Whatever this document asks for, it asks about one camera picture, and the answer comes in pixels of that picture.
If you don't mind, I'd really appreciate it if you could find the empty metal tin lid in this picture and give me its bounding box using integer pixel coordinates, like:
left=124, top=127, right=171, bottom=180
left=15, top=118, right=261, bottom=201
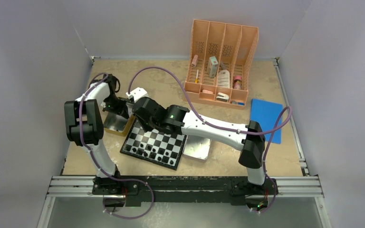
left=182, top=135, right=211, bottom=162

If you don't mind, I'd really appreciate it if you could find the blue notebook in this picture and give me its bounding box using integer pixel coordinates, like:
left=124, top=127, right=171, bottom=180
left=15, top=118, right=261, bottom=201
left=250, top=98, right=283, bottom=131

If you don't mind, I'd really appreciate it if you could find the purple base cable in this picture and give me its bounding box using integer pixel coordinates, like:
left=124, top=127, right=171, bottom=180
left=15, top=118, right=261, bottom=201
left=102, top=179, right=155, bottom=220

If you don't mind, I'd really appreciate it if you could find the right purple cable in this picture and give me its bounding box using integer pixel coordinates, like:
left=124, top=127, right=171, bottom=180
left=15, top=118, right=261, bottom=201
left=128, top=66, right=293, bottom=215

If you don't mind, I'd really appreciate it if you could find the white striped bottle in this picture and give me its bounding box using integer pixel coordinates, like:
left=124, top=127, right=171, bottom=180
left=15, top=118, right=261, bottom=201
left=216, top=70, right=231, bottom=88

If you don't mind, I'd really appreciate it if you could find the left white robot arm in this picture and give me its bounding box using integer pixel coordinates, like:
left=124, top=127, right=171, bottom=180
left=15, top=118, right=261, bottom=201
left=64, top=73, right=130, bottom=194

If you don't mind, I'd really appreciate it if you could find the white stapler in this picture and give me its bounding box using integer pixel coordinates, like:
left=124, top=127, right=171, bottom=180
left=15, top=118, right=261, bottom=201
left=215, top=92, right=230, bottom=102

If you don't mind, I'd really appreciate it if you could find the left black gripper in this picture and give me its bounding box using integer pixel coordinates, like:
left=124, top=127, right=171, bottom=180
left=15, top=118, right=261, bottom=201
left=102, top=95, right=128, bottom=119

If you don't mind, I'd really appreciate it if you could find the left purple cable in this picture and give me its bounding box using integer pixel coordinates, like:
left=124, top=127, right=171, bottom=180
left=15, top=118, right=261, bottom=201
left=78, top=73, right=120, bottom=183

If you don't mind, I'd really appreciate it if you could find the peach plastic desk organizer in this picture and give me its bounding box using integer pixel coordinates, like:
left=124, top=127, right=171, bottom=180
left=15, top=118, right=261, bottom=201
left=184, top=19, right=259, bottom=110

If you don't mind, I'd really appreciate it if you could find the pink tape roll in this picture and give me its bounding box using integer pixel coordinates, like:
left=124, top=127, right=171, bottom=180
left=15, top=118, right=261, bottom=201
left=233, top=75, right=242, bottom=90

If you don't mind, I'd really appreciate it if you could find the pink small tube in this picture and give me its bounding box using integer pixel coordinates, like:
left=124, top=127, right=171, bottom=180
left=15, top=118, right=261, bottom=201
left=191, top=55, right=198, bottom=67

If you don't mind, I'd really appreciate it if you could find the yellow white pen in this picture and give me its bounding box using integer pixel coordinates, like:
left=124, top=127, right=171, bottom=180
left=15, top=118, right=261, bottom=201
left=194, top=69, right=199, bottom=84

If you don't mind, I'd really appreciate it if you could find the metal tin with black pieces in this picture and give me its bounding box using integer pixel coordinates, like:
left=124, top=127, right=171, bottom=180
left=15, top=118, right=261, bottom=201
left=103, top=113, right=135, bottom=136

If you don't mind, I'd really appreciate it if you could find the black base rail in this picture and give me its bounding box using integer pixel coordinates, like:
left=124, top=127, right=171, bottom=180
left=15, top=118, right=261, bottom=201
left=92, top=176, right=278, bottom=209

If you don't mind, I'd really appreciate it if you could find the black white chess board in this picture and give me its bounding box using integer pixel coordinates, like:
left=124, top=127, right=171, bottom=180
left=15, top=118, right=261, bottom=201
left=120, top=120, right=187, bottom=170

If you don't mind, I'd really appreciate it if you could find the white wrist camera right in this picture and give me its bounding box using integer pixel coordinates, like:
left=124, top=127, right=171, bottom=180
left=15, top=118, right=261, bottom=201
left=126, top=87, right=149, bottom=104

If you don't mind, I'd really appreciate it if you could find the pink eraser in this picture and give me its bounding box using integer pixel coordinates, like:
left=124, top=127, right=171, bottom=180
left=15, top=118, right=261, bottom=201
left=202, top=89, right=213, bottom=94

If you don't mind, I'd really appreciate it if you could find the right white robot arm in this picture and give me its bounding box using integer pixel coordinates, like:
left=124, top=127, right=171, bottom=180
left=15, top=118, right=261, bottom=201
left=132, top=97, right=267, bottom=193

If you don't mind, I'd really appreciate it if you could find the white green small box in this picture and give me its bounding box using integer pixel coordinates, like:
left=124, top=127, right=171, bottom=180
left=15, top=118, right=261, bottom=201
left=207, top=56, right=219, bottom=78

